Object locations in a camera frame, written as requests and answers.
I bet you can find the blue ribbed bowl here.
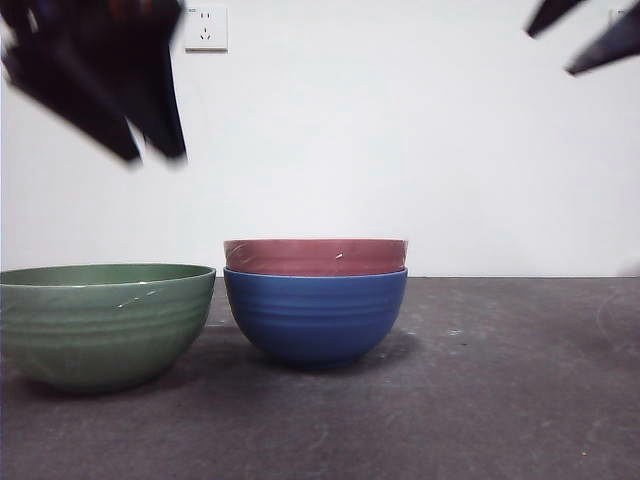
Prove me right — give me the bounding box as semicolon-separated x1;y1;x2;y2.
222;265;409;371

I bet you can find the green ribbed bowl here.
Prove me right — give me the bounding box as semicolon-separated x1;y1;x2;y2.
0;263;217;394

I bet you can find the red ribbed bowl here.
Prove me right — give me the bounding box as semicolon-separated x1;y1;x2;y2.
222;237;410;277

